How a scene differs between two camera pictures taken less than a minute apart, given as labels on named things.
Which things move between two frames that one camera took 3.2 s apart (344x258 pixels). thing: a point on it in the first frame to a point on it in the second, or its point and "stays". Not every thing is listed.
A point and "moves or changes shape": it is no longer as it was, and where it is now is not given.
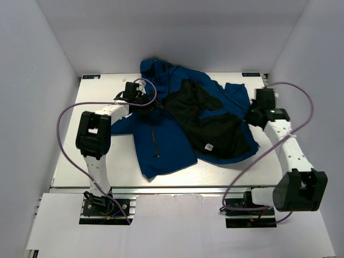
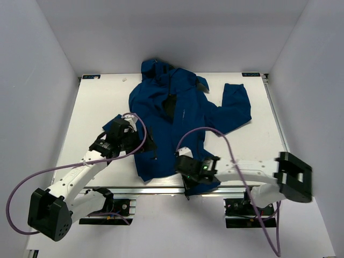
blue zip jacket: (189, 118) moves or changes shape
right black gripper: (248, 120) to (188, 183)
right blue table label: (250, 74) stays
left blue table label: (91, 76) stays
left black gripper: (155, 105) to (149, 145)
